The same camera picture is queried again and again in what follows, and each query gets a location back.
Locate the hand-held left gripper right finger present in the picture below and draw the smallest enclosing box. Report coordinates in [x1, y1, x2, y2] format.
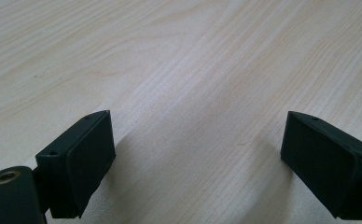
[280, 110, 362, 221]

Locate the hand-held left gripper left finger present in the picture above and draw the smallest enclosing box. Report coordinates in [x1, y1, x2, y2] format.
[35, 110, 117, 219]

